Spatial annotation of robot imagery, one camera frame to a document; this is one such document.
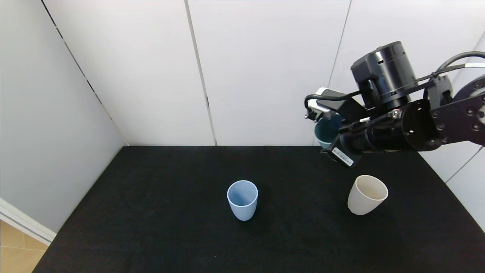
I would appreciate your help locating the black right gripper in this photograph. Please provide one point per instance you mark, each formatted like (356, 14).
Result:
(341, 156)

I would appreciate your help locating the teal plastic cup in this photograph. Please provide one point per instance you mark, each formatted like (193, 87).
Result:
(326, 131)

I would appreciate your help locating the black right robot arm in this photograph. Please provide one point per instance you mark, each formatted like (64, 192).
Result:
(416, 129)

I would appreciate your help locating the beige plastic cup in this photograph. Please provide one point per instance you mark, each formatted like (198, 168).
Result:
(358, 203)

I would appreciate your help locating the light blue plastic cup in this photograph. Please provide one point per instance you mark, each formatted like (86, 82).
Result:
(242, 210)

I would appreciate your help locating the white baseboard strip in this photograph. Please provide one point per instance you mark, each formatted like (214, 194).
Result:
(26, 223)

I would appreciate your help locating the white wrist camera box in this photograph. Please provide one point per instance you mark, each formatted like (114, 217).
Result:
(326, 91)

